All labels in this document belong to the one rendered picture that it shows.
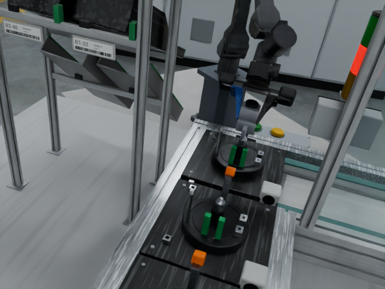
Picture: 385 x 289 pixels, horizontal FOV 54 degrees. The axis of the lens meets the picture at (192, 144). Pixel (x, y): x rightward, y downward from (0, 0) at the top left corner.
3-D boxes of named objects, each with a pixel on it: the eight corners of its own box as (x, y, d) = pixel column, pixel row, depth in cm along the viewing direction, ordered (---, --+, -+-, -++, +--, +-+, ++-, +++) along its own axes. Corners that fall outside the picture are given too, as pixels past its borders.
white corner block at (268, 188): (259, 192, 93) (263, 179, 91) (278, 197, 92) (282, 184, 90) (256, 203, 89) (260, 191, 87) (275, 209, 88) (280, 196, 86)
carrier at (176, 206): (177, 184, 91) (183, 141, 84) (275, 213, 87) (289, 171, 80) (137, 258, 72) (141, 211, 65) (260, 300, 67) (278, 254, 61)
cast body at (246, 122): (239, 118, 96) (245, 94, 92) (256, 122, 95) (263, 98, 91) (233, 134, 89) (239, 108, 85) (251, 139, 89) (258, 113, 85)
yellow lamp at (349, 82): (340, 90, 73) (349, 66, 70) (366, 96, 72) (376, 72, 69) (341, 100, 69) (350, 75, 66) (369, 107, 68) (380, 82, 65)
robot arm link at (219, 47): (216, 53, 123) (219, 33, 120) (242, 54, 125) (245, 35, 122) (220, 60, 118) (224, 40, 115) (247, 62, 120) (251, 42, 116)
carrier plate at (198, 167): (205, 134, 112) (206, 128, 111) (284, 155, 108) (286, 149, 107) (180, 180, 93) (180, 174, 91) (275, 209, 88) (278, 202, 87)
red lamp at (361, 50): (349, 66, 70) (358, 40, 67) (376, 71, 69) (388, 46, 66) (350, 75, 66) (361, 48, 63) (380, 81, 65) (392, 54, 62)
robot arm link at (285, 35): (248, 23, 95) (267, -2, 84) (278, 26, 97) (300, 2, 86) (250, 66, 94) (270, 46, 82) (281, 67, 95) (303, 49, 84)
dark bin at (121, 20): (140, 45, 100) (148, 18, 99) (183, 58, 96) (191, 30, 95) (71, 18, 74) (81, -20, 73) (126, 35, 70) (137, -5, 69)
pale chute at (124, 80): (139, 108, 113) (145, 94, 114) (177, 122, 109) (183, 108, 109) (95, 64, 87) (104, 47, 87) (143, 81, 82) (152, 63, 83)
